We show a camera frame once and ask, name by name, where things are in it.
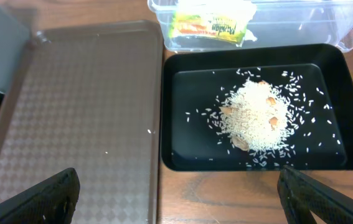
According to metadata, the pile of rice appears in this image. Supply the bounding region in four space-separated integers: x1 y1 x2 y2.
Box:
184 67 342 169

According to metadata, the green snack wrapper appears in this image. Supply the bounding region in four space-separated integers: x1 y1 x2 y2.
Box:
169 12 247 44

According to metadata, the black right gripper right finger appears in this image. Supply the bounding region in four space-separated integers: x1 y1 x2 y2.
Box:
277 166 353 223

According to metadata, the crumpled white tissue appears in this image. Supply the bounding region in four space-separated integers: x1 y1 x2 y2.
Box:
173 0 257 45

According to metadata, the black plastic tray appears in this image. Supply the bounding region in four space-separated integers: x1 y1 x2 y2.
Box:
160 44 353 171

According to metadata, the clear plastic bin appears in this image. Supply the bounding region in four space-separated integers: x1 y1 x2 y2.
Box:
148 0 353 53

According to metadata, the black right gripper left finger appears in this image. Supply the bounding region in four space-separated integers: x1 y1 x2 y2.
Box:
0 167 80 224

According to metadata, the brown serving tray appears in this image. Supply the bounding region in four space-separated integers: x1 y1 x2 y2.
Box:
0 21 163 223

